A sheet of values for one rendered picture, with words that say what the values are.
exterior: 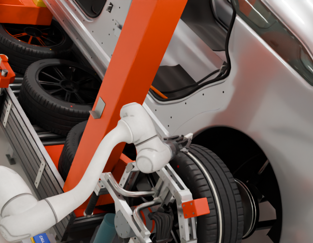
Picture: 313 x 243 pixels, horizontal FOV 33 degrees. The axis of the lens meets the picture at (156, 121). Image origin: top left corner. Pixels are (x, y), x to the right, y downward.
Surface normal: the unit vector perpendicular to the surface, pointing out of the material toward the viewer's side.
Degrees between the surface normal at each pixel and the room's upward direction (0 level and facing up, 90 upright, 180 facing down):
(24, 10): 90
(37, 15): 90
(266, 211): 0
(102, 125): 90
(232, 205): 39
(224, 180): 18
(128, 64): 90
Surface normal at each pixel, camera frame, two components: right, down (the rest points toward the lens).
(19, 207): 0.11, -0.55
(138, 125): 0.29, -0.15
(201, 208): 0.58, -0.27
